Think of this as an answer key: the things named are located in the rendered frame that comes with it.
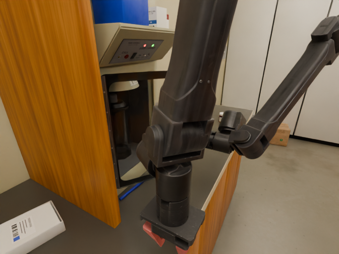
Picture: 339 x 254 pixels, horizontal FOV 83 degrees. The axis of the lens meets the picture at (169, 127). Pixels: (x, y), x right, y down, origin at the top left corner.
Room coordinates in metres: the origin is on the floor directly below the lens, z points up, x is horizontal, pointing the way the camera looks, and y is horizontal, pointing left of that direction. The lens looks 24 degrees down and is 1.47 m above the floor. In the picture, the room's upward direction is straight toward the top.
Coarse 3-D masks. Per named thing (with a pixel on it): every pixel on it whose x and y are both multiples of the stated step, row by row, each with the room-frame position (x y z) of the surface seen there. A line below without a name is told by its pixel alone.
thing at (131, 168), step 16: (112, 80) 0.54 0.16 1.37; (128, 80) 0.56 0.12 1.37; (144, 80) 0.58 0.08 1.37; (160, 80) 0.61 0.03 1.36; (112, 96) 0.54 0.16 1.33; (128, 96) 0.56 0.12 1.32; (144, 96) 0.58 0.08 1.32; (112, 112) 0.54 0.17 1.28; (128, 112) 0.56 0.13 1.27; (144, 112) 0.58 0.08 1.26; (112, 128) 0.54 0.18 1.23; (128, 128) 0.56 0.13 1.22; (144, 128) 0.58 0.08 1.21; (128, 144) 0.56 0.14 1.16; (128, 160) 0.55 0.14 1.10; (128, 176) 0.55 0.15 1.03; (144, 176) 0.58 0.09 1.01
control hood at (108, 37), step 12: (96, 24) 0.51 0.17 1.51; (108, 24) 0.49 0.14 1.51; (120, 24) 0.48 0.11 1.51; (132, 24) 0.52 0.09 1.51; (96, 36) 0.51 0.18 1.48; (108, 36) 0.49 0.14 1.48; (120, 36) 0.50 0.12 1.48; (132, 36) 0.53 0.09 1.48; (144, 36) 0.58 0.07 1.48; (156, 36) 0.62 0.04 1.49; (168, 36) 0.68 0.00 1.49; (108, 48) 0.50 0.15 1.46; (168, 48) 0.76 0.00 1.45; (108, 60) 0.53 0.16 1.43; (144, 60) 0.69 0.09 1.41
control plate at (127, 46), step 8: (128, 40) 0.53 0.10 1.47; (136, 40) 0.56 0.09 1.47; (144, 40) 0.59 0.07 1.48; (152, 40) 0.62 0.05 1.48; (160, 40) 0.66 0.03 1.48; (120, 48) 0.53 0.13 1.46; (128, 48) 0.56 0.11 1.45; (136, 48) 0.59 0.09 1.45; (144, 48) 0.62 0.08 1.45; (152, 48) 0.66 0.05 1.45; (136, 56) 0.62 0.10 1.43; (144, 56) 0.66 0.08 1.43
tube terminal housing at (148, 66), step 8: (152, 0) 0.79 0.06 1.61; (128, 64) 0.66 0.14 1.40; (136, 64) 0.69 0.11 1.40; (144, 64) 0.74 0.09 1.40; (152, 64) 0.78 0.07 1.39; (104, 72) 0.57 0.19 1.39; (112, 72) 0.60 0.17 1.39; (120, 72) 0.62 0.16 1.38; (128, 72) 0.66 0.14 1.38; (120, 192) 0.57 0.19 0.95
